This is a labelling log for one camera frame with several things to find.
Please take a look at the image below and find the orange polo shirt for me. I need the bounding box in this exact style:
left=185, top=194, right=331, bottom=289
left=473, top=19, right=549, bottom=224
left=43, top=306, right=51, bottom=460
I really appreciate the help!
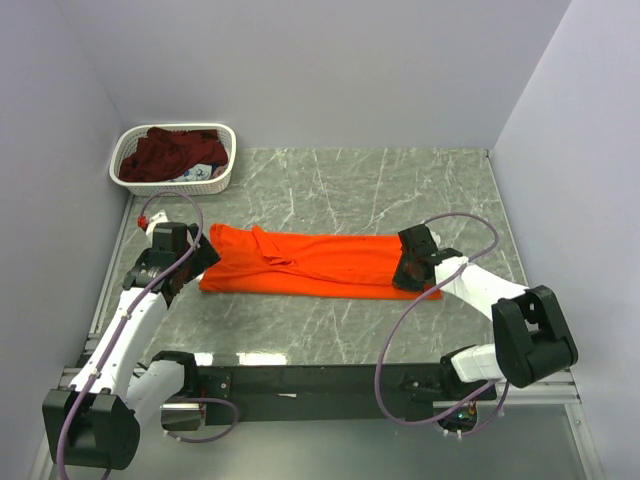
left=199, top=224, right=428, bottom=300

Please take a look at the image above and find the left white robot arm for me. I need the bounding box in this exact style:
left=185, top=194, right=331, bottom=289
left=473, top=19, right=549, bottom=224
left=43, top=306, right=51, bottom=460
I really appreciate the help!
left=42, top=221, right=220, bottom=477

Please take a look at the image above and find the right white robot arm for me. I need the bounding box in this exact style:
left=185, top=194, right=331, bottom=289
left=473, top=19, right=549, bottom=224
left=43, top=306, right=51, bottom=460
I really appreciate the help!
left=393, top=224, right=579, bottom=399

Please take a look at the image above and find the white printed shirt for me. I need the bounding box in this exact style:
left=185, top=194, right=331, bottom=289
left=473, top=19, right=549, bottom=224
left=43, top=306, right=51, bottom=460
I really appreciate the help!
left=171, top=164, right=227, bottom=182

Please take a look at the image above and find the white plastic laundry basket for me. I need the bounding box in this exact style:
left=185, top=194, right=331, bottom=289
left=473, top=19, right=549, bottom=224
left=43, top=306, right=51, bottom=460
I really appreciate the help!
left=109, top=123, right=237, bottom=197

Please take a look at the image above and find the dark red shirt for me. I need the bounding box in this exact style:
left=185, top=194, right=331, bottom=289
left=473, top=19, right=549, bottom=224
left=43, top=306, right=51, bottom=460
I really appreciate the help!
left=118, top=127, right=229, bottom=183

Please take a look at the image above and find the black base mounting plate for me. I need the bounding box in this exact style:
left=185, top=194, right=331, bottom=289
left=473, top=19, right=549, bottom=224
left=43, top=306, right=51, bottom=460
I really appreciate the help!
left=199, top=363, right=451, bottom=427

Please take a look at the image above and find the aluminium rail frame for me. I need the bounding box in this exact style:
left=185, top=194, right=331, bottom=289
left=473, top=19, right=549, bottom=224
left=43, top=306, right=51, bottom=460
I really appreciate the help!
left=28, top=367, right=605, bottom=479

